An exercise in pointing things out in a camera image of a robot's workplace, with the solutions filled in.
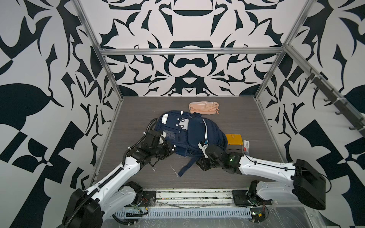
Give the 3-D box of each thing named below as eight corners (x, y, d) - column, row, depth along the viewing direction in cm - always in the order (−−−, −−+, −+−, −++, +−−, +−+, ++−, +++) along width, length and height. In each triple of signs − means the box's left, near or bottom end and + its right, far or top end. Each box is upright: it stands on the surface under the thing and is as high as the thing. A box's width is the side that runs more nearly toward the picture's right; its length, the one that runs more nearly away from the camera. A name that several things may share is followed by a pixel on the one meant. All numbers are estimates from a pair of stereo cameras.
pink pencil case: (189, 114, 112) (189, 112, 109) (188, 103, 119) (188, 101, 116) (219, 114, 112) (220, 112, 109) (217, 103, 119) (217, 101, 116)
